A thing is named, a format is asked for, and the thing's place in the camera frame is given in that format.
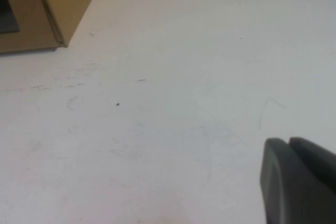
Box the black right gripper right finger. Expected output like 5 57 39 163
288 136 336 224

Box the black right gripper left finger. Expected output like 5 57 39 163
259 137 324 224

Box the cardboard drawer with window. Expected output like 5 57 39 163
0 0 59 55

